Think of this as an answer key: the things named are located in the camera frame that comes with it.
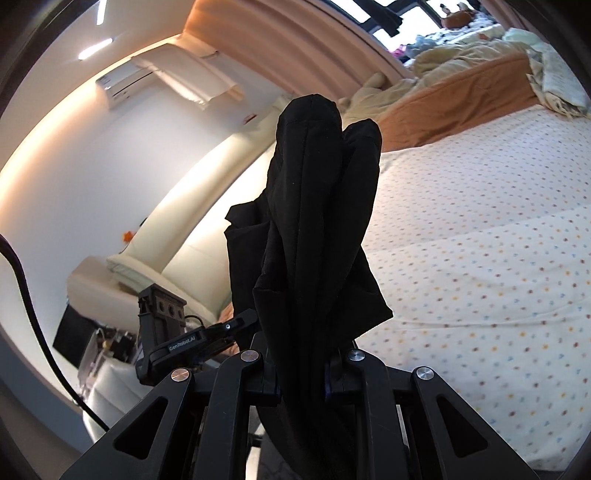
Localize brown plush toy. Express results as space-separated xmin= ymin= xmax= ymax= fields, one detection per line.
xmin=438 ymin=2 xmax=477 ymax=29

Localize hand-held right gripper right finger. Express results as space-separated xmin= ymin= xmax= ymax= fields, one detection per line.
xmin=323 ymin=339 xmax=541 ymax=480

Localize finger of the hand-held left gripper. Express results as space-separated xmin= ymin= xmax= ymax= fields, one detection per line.
xmin=205 ymin=309 xmax=259 ymax=364

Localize black button shirt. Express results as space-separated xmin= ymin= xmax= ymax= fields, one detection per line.
xmin=224 ymin=93 xmax=394 ymax=480

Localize cream padded headboard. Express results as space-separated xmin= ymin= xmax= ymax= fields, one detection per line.
xmin=67 ymin=97 xmax=296 ymax=324

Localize orange-brown blanket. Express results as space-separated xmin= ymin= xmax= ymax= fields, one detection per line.
xmin=376 ymin=48 xmax=550 ymax=153

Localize pile of colourful clothes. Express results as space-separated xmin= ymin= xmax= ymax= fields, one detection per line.
xmin=392 ymin=32 xmax=444 ymax=63

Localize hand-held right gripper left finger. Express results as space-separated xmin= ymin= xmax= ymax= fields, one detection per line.
xmin=60 ymin=335 xmax=282 ymax=480

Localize cream duvet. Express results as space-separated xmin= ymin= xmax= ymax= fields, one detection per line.
xmin=406 ymin=25 xmax=541 ymax=78

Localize pink curtain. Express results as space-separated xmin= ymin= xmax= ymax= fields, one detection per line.
xmin=185 ymin=0 xmax=416 ymax=134

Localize ceiling light strip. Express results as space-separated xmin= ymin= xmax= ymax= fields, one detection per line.
xmin=78 ymin=37 xmax=114 ymax=61

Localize floral white bed sheet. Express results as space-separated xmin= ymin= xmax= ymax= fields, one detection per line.
xmin=351 ymin=106 xmax=591 ymax=472

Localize black box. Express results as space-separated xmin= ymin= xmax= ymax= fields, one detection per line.
xmin=53 ymin=307 xmax=100 ymax=370

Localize crumpled cream cloth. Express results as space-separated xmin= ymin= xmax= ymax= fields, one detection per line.
xmin=526 ymin=28 xmax=589 ymax=118

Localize clear plastic container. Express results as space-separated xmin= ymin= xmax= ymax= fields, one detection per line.
xmin=78 ymin=328 xmax=139 ymax=398

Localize thick black cable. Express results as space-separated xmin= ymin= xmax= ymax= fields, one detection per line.
xmin=0 ymin=233 xmax=112 ymax=432

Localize window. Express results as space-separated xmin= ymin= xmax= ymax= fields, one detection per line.
xmin=332 ymin=0 xmax=481 ymax=38

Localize white air conditioner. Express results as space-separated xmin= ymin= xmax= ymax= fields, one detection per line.
xmin=95 ymin=65 xmax=155 ymax=100

